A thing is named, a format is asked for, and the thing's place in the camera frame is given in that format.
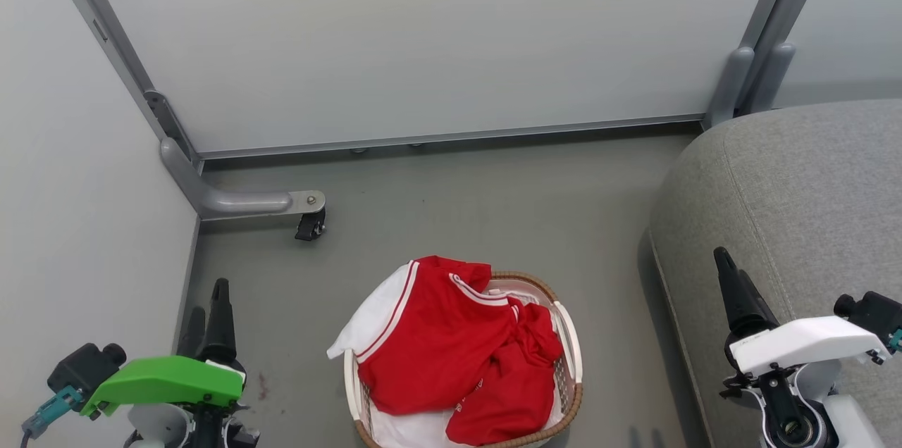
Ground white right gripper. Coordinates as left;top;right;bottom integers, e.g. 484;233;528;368
713;247;891;378

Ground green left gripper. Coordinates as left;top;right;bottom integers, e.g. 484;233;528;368
80;278;246;418

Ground red and white jersey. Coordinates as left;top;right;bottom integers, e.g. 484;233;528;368
327;255;565;448

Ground grey fabric sofa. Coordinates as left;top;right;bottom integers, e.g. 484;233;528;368
648;99;902;448

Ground grey partition foot bar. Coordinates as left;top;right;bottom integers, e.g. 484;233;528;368
159;137;327;221

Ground black caster wheel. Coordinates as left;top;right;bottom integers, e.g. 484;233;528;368
294;210;327;242

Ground white wicker laundry basket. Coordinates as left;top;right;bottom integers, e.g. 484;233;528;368
343;271;584;448

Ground white partition panel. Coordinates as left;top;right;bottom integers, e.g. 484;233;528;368
76;0;786;153

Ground teal plug camera cable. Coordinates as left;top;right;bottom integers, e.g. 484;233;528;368
20;385;83;448

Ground grey partition post with bracket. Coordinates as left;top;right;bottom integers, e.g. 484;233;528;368
701;0;808;130
746;0;841;116

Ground grey partition post with hinge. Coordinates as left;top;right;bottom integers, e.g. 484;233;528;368
37;0;206;175

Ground grey partition rail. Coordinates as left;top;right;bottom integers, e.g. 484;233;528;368
196;113;707;161

